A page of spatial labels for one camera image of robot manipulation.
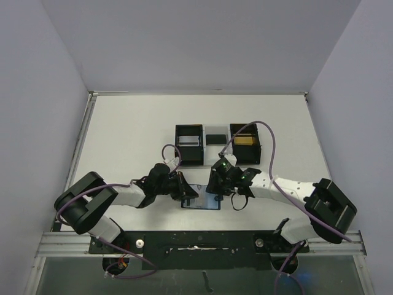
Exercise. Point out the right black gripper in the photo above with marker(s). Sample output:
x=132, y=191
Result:
x=213, y=181

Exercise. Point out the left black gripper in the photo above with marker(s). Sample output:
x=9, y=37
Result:
x=180, y=185

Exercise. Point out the white silver card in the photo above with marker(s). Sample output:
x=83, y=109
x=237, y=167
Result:
x=199, y=189

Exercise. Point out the blue leather card holder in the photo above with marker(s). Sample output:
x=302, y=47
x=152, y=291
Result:
x=207, y=202

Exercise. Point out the black white card tray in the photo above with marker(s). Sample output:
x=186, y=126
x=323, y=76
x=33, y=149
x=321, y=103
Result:
x=215, y=139

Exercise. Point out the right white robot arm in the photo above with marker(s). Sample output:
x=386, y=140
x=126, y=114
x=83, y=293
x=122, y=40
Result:
x=328, y=211

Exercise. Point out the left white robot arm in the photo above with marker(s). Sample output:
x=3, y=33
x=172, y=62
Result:
x=84, y=204

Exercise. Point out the silver credit card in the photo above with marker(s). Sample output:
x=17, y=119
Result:
x=189, y=140

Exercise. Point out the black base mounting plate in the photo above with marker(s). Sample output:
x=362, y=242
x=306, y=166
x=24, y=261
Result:
x=199, y=250

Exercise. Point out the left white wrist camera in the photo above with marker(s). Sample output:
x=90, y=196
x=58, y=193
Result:
x=172, y=163

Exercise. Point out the aluminium frame rail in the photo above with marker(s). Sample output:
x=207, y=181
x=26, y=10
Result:
x=320, y=247
x=63, y=245

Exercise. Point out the left aluminium frame rail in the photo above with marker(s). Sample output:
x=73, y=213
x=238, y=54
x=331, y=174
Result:
x=63, y=245

